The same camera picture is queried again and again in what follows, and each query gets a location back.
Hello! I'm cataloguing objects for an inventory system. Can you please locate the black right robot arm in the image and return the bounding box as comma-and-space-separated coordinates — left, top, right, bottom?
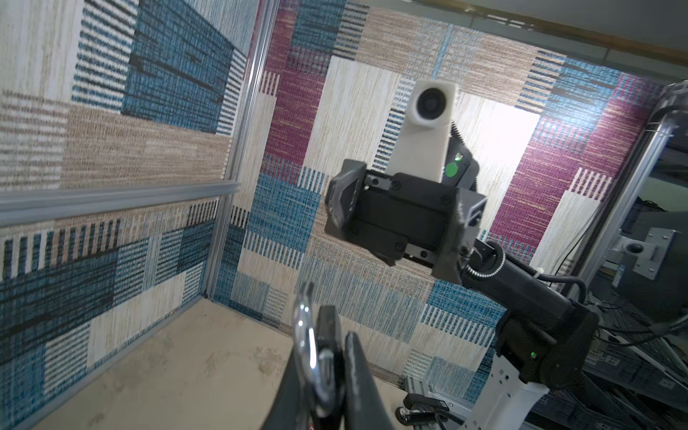
325, 128, 599, 429

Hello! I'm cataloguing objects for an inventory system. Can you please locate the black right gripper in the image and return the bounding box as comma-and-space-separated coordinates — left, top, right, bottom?
324, 159, 487, 284

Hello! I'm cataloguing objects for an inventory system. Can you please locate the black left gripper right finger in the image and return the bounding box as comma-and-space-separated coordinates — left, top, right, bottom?
344, 331, 393, 430

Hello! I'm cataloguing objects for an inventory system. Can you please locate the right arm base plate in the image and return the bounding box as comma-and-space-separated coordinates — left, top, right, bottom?
394, 393, 471, 429

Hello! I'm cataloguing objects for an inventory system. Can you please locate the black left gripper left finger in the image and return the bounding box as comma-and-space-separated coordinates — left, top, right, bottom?
261, 352, 306, 430

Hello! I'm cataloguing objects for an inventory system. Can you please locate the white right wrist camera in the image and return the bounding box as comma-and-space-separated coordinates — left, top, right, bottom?
384, 80, 458, 183

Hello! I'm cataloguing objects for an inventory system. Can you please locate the small black padlock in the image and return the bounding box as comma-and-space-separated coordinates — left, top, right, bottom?
292, 282, 344, 420

